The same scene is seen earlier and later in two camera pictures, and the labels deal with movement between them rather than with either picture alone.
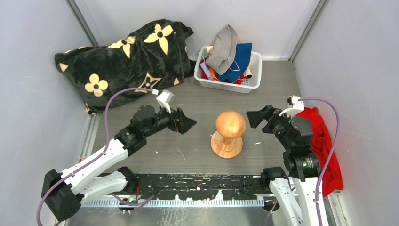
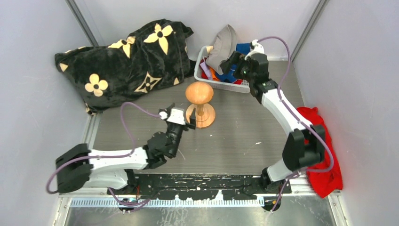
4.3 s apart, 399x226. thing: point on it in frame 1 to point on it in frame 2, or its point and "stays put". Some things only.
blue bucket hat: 240,65 stays put
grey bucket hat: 223,52 stays put
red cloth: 322,141 stays put
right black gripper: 256,117 to 235,58
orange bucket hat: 214,76 stays put
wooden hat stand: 227,142 to 201,94
